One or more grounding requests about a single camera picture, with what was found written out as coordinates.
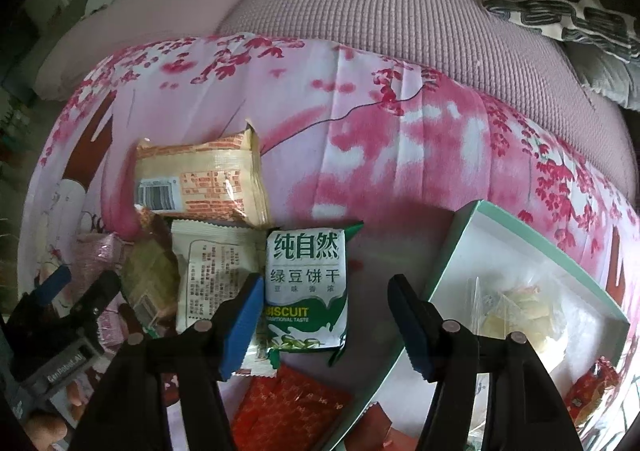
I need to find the printed blanket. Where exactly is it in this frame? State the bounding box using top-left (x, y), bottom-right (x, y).
top-left (20, 31), bottom-right (640, 451)

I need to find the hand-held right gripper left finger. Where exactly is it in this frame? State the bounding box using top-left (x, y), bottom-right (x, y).
top-left (67, 272), bottom-right (266, 451)

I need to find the person's left hand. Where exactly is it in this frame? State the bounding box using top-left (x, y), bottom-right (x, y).
top-left (22, 412), bottom-right (70, 451)

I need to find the grey cushion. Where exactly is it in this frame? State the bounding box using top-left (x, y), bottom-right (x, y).
top-left (565, 42), bottom-right (640, 111)

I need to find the red brown snack box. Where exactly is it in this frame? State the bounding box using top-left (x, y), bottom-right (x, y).
top-left (345, 403), bottom-right (421, 451)

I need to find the small red snack packet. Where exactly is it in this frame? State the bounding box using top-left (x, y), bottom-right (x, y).
top-left (562, 356), bottom-right (626, 428)

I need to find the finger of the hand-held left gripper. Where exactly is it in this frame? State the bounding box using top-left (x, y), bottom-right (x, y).
top-left (29, 265), bottom-right (73, 308)
top-left (65, 271), bottom-right (123, 332)

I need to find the green white biscuit packet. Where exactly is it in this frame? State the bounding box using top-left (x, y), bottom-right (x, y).
top-left (252, 221), bottom-right (366, 367)

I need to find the red checked snack packet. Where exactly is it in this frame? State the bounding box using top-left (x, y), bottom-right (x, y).
top-left (231, 363), bottom-right (354, 451)

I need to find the olive beige snack packet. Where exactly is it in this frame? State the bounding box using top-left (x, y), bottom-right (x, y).
top-left (120, 236), bottom-right (181, 328)

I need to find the white text print packet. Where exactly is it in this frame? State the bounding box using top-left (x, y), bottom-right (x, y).
top-left (170, 218), bottom-right (279, 377)

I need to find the pink sofa cover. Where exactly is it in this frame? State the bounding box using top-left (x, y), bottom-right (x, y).
top-left (32, 0), bottom-right (633, 197)

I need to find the beige brick print packet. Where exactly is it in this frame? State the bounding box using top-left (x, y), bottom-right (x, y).
top-left (134, 121), bottom-right (271, 228)

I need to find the white box with green rim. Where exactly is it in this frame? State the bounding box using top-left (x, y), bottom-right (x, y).
top-left (325, 200), bottom-right (632, 451)

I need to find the pink snack packet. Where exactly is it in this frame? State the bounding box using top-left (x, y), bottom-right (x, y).
top-left (75, 231), bottom-right (132, 347)

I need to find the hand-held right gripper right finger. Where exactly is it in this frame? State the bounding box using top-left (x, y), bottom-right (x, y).
top-left (387, 273), bottom-right (586, 451)

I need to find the clear bag of candies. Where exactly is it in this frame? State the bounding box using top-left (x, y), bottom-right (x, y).
top-left (465, 276), bottom-right (571, 373)

